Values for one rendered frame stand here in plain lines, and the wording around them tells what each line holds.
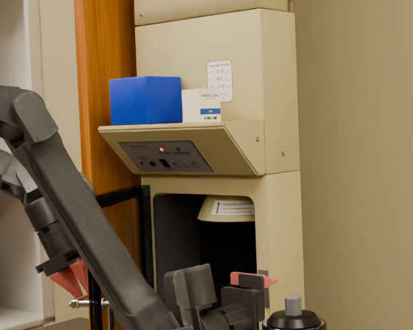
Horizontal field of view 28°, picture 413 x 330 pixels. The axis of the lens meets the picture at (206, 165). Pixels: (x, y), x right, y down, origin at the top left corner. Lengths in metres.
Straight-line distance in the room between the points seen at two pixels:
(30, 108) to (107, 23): 0.62
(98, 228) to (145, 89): 0.44
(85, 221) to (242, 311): 0.29
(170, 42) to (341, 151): 0.51
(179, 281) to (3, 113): 0.35
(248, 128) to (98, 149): 0.37
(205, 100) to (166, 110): 0.12
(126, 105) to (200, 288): 0.48
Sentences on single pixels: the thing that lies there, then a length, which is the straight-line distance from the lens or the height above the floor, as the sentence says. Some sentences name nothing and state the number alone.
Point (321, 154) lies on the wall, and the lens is 1.94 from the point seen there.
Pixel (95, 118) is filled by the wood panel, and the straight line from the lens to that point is 1.69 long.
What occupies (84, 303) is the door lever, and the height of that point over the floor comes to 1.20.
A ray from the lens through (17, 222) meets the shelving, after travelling 2.75.
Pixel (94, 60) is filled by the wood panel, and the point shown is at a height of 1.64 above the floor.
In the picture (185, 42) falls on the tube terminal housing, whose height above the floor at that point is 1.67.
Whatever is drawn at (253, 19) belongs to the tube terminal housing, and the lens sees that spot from 1.51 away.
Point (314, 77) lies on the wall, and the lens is 1.94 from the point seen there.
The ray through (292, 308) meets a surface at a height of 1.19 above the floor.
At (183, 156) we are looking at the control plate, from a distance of 1.53.
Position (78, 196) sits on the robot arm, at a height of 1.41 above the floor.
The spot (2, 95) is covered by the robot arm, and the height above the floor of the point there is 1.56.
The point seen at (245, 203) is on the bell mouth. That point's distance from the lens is 1.59.
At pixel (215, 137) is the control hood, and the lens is 1.44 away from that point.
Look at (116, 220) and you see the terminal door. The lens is 1.53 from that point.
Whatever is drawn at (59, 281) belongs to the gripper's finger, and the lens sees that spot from 1.52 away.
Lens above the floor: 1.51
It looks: 3 degrees down
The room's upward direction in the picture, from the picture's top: 2 degrees counter-clockwise
